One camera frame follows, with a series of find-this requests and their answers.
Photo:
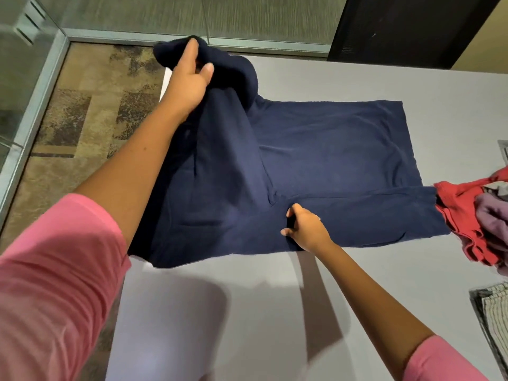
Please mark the person's left hand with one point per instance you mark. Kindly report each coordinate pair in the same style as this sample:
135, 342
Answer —
186, 89

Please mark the person's right hand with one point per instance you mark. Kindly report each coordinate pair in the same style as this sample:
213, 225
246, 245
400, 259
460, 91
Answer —
307, 230

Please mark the navy blue hoodie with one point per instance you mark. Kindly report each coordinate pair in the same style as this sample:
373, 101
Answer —
317, 154

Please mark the red garment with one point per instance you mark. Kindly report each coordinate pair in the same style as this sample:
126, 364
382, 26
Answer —
456, 218

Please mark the mauve striped t-shirt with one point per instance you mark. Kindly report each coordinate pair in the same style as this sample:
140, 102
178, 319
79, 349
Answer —
494, 222

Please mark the striped knit top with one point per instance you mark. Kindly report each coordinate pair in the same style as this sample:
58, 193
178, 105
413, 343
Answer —
494, 325

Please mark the person's right forearm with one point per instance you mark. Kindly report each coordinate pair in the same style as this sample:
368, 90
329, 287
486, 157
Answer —
373, 305

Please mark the person's left forearm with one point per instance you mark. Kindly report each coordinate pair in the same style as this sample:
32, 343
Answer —
135, 174

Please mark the person's right pink sleeve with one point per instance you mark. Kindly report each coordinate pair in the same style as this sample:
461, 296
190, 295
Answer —
440, 361

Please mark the person's pink sleeve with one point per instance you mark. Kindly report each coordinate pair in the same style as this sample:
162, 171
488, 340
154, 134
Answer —
440, 361
51, 289

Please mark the person's left pink sleeve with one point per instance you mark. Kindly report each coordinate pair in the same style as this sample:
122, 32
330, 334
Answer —
51, 289

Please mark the black mesh office chair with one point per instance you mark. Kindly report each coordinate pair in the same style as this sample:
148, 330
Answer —
405, 31

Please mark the metal glass door bracket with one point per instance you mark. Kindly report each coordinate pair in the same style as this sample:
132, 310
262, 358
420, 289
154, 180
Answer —
29, 21

